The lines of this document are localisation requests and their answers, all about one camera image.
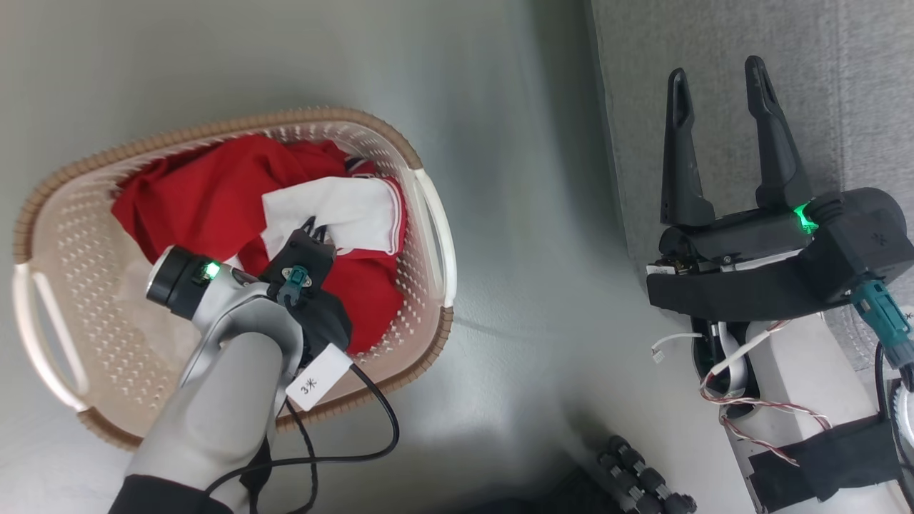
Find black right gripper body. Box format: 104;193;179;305
646;187;914;323

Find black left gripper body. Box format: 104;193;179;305
260;231;354;366

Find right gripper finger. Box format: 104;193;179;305
660;68;716;228
744;56;814;211

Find red and white garment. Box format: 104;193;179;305
111;134;408;356

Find beige perforated plastic laundry basket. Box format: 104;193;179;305
12;107;456;450

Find white paper tag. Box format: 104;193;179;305
285;343;354;412

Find grey fabric sofa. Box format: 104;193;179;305
588;0;914;373

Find small teal cable connector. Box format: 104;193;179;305
278;265;313;306

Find white flat cable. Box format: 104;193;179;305
651;332;705;363

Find thin black cable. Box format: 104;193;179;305
204;361;401;514

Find red and white twisted wires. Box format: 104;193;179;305
698;320;833;469

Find large teal cable connector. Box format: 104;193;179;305
852;279;914;371

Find black strap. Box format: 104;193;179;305
745;413;905;505

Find black ribbed cable connectors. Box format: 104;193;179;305
596;435;698;514

